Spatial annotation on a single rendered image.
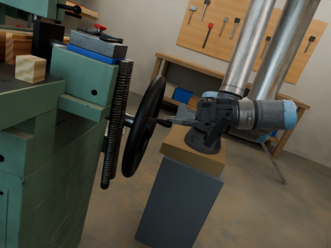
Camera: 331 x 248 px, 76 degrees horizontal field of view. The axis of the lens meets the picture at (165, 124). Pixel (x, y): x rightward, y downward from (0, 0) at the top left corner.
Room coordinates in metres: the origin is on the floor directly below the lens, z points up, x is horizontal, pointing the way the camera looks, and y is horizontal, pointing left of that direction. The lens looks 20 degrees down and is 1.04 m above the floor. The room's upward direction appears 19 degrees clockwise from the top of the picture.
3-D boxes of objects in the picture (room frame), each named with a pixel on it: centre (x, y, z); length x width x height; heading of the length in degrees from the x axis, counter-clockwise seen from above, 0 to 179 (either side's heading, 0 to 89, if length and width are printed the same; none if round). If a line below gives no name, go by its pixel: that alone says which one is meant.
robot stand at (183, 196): (1.00, -0.21, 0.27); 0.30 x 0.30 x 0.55; 81
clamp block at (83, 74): (0.49, 0.20, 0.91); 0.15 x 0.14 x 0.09; 178
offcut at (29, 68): (0.36, 0.26, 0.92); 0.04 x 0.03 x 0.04; 6
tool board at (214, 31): (3.63, -0.72, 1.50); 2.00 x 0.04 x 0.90; 81
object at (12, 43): (0.49, 0.34, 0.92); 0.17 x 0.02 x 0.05; 178
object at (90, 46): (0.50, 0.20, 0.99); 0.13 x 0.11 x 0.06; 178
